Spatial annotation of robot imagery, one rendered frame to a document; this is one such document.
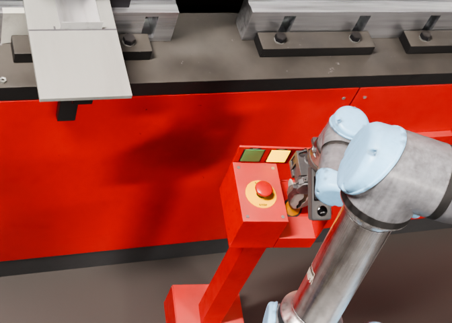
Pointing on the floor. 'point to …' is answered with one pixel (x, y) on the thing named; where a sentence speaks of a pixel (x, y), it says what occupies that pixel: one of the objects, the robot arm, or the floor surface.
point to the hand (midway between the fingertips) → (295, 207)
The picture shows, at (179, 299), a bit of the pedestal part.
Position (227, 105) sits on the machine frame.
